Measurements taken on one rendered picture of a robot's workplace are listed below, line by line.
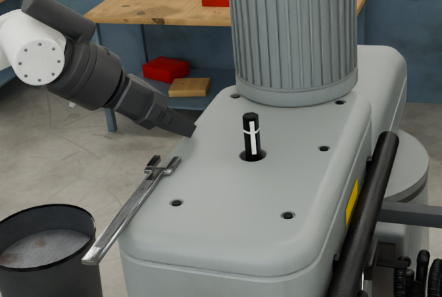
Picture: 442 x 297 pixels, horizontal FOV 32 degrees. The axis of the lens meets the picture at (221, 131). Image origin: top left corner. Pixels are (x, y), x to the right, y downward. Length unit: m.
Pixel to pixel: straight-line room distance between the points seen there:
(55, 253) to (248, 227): 2.55
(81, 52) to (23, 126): 4.85
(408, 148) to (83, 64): 0.92
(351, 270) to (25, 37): 0.50
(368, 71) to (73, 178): 3.57
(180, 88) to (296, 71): 4.22
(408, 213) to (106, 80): 0.62
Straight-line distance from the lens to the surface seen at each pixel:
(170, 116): 1.07
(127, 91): 1.06
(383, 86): 1.59
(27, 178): 5.13
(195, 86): 5.35
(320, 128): 1.11
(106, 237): 0.90
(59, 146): 5.45
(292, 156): 1.04
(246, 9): 1.15
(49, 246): 3.46
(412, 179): 1.63
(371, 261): 1.18
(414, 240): 1.66
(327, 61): 1.16
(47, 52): 0.98
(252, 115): 1.02
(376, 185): 1.13
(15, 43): 0.99
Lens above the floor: 2.40
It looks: 27 degrees down
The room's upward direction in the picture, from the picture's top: 6 degrees counter-clockwise
